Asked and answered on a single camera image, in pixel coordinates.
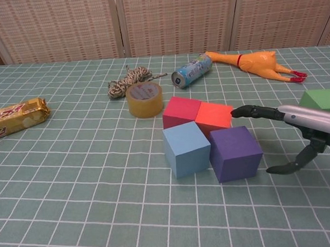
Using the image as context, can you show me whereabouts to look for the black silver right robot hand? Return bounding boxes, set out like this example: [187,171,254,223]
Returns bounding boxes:
[230,99,330,179]

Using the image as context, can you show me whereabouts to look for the green foam block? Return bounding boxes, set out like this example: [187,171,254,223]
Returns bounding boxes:
[297,88,330,118]

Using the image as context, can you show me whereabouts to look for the purple foam block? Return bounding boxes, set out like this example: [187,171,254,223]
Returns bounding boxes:
[208,124,266,184]

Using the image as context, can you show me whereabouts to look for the orange foam block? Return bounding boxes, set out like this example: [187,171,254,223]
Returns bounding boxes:
[193,98,237,141]

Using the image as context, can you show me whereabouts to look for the yellow rubber chicken toy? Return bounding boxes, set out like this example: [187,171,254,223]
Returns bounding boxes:
[204,45,308,89]

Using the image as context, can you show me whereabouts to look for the blue drink can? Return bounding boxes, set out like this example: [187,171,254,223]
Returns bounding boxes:
[169,53,215,89]

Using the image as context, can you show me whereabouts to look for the light blue foam block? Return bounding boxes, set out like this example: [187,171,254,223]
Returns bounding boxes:
[161,120,214,181]

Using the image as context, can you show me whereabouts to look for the pink foam block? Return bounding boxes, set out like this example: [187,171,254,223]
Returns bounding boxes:
[161,94,204,130]

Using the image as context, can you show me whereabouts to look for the clear packing tape roll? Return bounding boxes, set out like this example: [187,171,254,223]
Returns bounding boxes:
[125,82,164,120]

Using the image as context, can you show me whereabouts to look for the green checked tablecloth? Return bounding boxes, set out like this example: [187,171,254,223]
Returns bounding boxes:
[0,45,330,247]

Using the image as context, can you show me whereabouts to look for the gold snack pack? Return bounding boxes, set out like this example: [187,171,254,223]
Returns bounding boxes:
[0,97,53,142]

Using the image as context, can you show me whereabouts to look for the brown white rope bundle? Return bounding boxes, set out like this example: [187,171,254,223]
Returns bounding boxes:
[106,62,169,100]

